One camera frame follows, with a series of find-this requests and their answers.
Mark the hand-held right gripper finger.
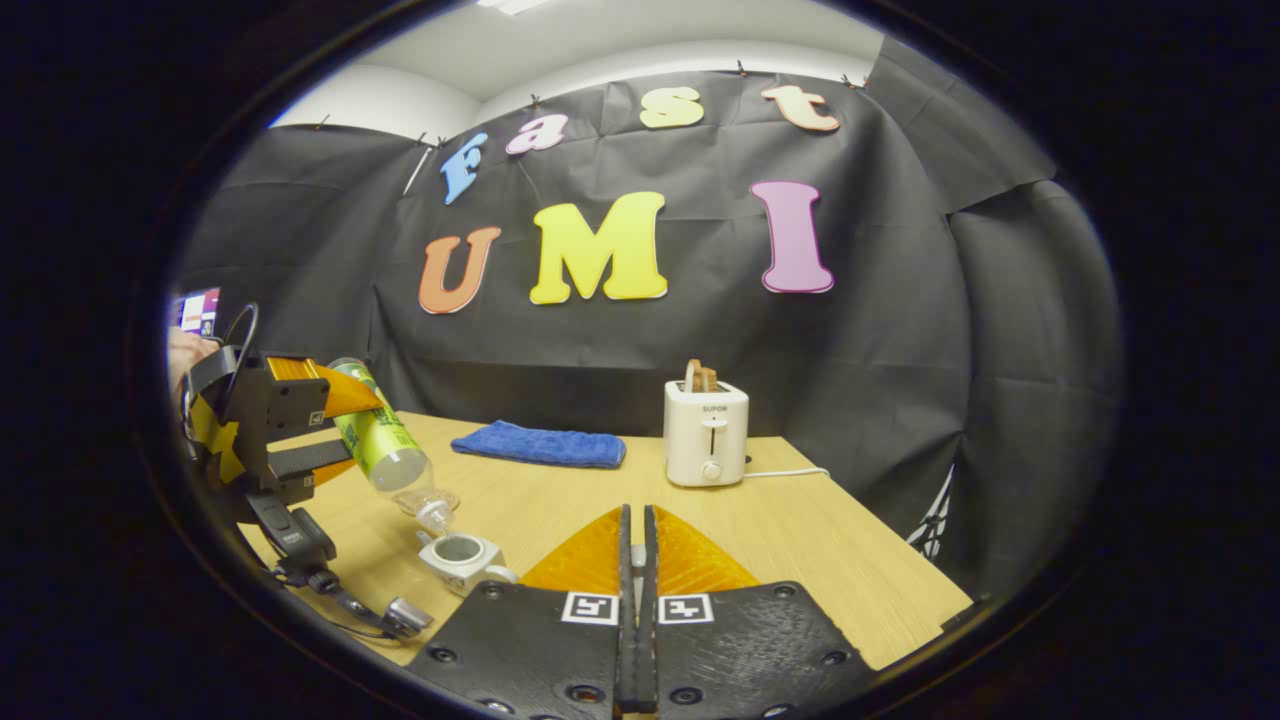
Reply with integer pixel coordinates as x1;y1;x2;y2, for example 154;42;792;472
405;504;641;720
640;504;881;720

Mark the green label water bottle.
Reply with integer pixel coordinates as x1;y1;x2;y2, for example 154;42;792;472
328;358;461;533

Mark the white ceramic teacup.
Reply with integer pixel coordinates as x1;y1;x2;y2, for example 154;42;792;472
417;533;518;598

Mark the computer monitor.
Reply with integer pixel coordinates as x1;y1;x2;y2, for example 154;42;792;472
172;288;221;338

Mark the white toaster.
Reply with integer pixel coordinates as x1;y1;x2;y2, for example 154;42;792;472
663;380;750;488

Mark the blue towel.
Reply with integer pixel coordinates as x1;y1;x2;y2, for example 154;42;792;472
451;420;628;470

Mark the black cable with silver plug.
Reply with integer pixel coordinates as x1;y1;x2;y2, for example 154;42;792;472
275;560;436;641

